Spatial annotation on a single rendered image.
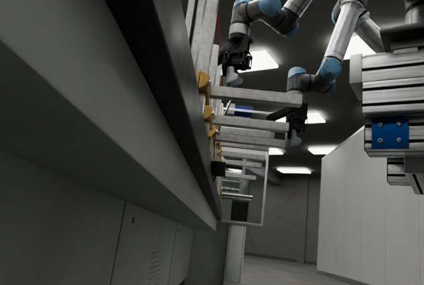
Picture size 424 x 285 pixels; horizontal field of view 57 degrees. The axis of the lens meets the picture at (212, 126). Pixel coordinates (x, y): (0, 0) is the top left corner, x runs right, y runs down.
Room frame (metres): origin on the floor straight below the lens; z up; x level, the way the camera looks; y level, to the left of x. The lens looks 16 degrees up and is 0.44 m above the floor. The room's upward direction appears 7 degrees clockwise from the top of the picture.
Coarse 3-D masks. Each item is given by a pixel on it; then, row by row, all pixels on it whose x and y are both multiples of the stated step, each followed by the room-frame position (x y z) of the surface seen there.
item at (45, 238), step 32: (0, 160) 0.54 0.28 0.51; (0, 192) 0.56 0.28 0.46; (32, 192) 0.65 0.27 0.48; (64, 192) 0.77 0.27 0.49; (96, 192) 0.94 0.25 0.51; (0, 224) 0.58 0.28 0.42; (32, 224) 0.67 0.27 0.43; (64, 224) 0.80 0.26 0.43; (96, 224) 0.99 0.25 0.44; (128, 224) 1.30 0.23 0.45; (160, 224) 1.89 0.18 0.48; (0, 256) 0.60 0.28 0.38; (32, 256) 0.70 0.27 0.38; (64, 256) 0.84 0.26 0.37; (96, 256) 1.04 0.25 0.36; (128, 256) 1.37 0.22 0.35; (160, 256) 2.01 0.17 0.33
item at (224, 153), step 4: (224, 152) 2.28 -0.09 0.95; (228, 152) 2.27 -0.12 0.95; (232, 152) 2.27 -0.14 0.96; (236, 152) 2.27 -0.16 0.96; (228, 156) 2.29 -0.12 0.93; (232, 156) 2.28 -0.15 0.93; (236, 156) 2.27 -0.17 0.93; (240, 156) 2.27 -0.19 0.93; (244, 156) 2.27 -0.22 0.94; (248, 156) 2.26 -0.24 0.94; (252, 156) 2.26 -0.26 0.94; (256, 156) 2.26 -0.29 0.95; (260, 156) 2.26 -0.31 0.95; (264, 156) 2.26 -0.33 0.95; (260, 160) 2.28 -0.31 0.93
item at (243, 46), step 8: (232, 40) 1.29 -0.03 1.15; (240, 40) 1.27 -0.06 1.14; (248, 40) 1.25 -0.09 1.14; (232, 48) 1.28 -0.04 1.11; (240, 48) 1.26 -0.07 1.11; (248, 48) 1.26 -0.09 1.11; (224, 56) 1.27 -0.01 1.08; (232, 56) 1.27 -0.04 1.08; (240, 56) 1.25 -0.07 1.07; (248, 56) 1.27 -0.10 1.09; (232, 64) 1.27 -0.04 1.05; (240, 64) 1.26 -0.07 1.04; (248, 64) 1.27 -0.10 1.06
